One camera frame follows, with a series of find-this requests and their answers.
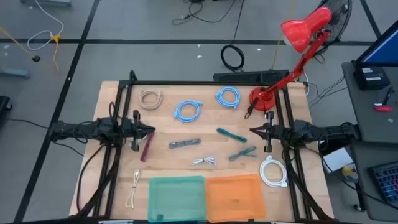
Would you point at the dark grey desk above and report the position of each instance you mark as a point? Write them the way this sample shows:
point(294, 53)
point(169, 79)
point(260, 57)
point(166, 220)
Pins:
point(363, 186)

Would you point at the orange translucent plastic tray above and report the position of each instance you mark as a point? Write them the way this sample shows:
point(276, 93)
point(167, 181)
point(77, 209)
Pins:
point(234, 197)

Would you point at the computer monitor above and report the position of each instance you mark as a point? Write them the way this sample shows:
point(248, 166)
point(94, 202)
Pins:
point(385, 49)

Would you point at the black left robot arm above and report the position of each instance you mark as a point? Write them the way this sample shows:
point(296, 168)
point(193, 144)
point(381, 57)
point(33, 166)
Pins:
point(93, 129)

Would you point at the green translucent plastic tray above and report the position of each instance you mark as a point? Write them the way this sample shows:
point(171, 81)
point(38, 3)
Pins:
point(177, 199)

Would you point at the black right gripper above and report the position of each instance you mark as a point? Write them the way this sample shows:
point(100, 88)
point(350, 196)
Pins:
point(270, 132)

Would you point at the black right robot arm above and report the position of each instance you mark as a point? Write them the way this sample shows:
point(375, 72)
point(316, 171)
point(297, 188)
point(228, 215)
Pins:
point(326, 132)

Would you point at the grey stand foot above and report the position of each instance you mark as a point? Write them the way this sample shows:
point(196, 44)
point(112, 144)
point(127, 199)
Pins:
point(14, 73)

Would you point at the white bracket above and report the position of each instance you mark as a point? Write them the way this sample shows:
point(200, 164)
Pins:
point(115, 222)

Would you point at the red desk lamp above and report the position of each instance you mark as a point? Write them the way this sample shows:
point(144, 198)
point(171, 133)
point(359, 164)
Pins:
point(298, 31)

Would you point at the white paper sheet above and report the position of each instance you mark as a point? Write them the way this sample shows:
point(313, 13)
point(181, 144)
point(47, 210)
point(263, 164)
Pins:
point(337, 159)

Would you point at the backlit keyboard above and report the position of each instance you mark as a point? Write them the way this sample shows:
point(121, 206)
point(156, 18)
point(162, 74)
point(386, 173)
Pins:
point(387, 183)

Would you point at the black floor fan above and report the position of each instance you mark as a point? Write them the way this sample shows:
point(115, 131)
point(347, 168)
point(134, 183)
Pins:
point(342, 18)

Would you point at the small red desk item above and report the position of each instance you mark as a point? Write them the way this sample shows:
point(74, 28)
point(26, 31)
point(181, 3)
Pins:
point(383, 108)

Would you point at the black pen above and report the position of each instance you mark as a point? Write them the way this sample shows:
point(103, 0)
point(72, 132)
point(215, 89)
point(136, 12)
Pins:
point(388, 96)

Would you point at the black box device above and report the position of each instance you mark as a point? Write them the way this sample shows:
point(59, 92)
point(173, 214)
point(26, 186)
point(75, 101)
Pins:
point(371, 81)

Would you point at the black metal rig frame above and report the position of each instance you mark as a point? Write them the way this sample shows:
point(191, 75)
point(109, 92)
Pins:
point(199, 83)

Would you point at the black round floor puck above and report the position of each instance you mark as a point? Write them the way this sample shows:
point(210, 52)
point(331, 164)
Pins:
point(36, 58)

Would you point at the round yellow blue object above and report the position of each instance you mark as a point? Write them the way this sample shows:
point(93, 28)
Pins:
point(350, 172)

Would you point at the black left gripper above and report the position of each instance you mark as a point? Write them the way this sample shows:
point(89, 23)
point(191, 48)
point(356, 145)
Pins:
point(136, 130)

